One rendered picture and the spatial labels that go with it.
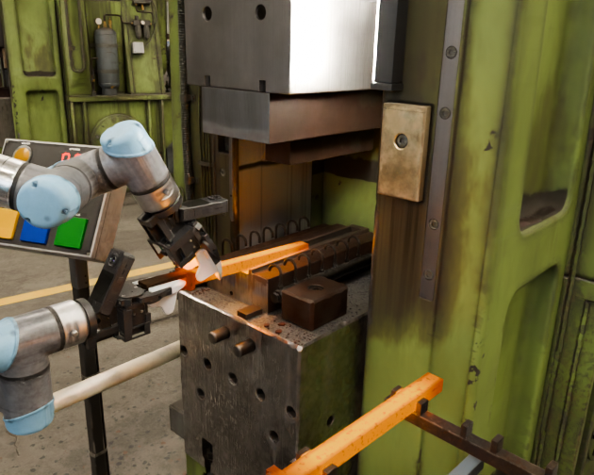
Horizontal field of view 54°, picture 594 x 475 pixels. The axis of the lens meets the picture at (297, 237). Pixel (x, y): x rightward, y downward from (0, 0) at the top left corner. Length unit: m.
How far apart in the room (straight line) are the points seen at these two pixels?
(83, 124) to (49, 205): 5.05
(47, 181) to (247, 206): 0.69
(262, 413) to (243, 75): 0.68
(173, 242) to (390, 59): 0.50
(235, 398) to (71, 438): 1.28
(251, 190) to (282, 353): 0.49
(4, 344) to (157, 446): 1.48
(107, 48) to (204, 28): 4.69
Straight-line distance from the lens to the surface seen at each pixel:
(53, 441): 2.51
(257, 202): 1.50
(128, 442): 2.43
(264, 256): 1.26
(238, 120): 1.18
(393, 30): 1.06
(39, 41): 5.95
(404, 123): 1.07
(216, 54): 1.22
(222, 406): 1.36
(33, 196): 0.90
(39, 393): 1.03
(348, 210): 1.64
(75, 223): 1.50
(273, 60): 1.10
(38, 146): 1.65
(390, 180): 1.10
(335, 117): 1.26
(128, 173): 1.00
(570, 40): 1.36
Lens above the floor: 1.45
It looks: 18 degrees down
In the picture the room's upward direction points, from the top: 1 degrees clockwise
